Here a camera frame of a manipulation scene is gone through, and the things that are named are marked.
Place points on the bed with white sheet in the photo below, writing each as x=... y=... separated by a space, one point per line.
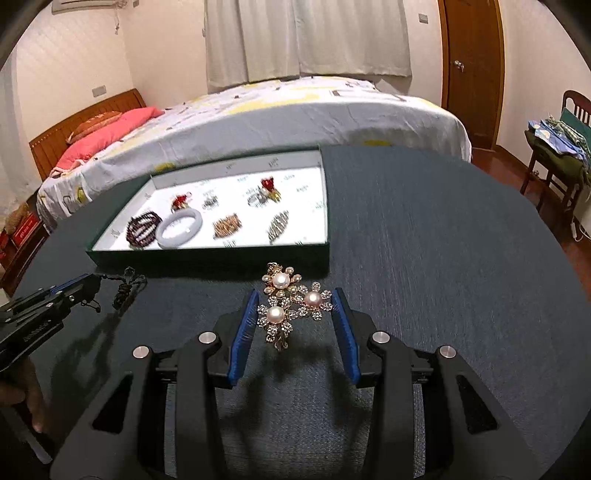
x=323 y=120

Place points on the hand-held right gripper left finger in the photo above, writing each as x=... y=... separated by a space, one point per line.
x=242 y=341

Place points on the pink pillow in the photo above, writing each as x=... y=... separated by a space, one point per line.
x=106 y=134

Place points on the pale jade bangle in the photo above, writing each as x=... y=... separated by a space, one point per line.
x=162 y=235

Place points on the red knot gold charm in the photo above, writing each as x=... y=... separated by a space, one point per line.
x=269 y=187

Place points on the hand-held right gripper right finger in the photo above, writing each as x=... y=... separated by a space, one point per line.
x=346 y=341

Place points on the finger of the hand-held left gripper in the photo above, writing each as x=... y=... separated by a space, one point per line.
x=55 y=290
x=78 y=295

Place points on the folded cloths on chair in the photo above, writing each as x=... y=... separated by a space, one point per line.
x=561 y=138

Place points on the wall air conditioner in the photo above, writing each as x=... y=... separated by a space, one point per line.
x=81 y=4

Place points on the brown plush toy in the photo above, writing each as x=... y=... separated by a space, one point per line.
x=18 y=213

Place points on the green jewelry box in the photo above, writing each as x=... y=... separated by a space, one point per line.
x=207 y=261

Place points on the small silver crystal piece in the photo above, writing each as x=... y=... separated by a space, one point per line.
x=278 y=226

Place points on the patterned orange pillow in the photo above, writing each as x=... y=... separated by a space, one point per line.
x=92 y=125

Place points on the wooden door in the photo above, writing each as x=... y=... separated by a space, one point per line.
x=471 y=69

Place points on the wall socket plate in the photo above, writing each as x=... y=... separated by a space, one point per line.
x=98 y=90

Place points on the white curtain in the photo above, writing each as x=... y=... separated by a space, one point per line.
x=300 y=41

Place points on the pearl flower brooch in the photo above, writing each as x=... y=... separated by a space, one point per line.
x=279 y=314

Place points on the wooden chair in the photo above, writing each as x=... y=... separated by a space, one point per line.
x=547 y=184

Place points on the red box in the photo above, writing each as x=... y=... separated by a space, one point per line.
x=25 y=230

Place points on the wooden headboard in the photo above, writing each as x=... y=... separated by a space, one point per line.
x=51 y=143

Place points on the wooden nightstand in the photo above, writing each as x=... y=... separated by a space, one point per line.
x=23 y=263

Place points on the person's left hand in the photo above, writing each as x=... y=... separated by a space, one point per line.
x=32 y=392

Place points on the small silver brooch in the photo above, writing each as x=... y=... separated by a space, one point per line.
x=210 y=202

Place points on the red tassel gold charm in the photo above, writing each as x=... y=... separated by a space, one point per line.
x=181 y=201

